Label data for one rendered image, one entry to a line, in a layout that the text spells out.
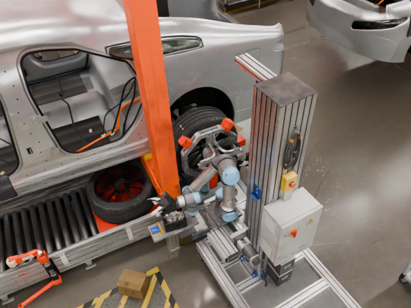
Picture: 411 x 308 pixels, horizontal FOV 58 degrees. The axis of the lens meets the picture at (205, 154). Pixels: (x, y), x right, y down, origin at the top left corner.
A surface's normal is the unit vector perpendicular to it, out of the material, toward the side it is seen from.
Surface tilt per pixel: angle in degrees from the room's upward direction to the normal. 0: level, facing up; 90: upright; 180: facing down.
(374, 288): 0
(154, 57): 90
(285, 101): 0
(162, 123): 90
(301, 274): 0
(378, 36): 89
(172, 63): 80
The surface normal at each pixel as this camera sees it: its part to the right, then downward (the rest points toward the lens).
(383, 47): -0.30, 0.78
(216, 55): 0.43, 0.50
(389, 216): -0.04, -0.72
